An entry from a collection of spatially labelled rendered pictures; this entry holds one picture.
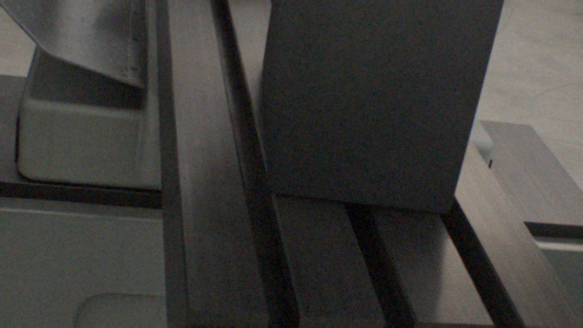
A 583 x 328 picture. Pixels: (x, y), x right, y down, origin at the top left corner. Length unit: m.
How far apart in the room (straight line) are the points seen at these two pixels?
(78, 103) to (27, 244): 0.16
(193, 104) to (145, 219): 0.31
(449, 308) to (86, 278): 0.58
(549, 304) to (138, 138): 0.52
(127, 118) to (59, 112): 0.07
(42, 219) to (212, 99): 0.33
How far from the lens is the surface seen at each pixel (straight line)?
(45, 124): 0.99
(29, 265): 1.06
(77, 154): 1.01
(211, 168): 0.65
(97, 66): 0.96
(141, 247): 1.05
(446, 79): 0.61
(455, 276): 0.59
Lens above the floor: 1.26
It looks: 26 degrees down
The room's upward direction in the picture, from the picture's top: 10 degrees clockwise
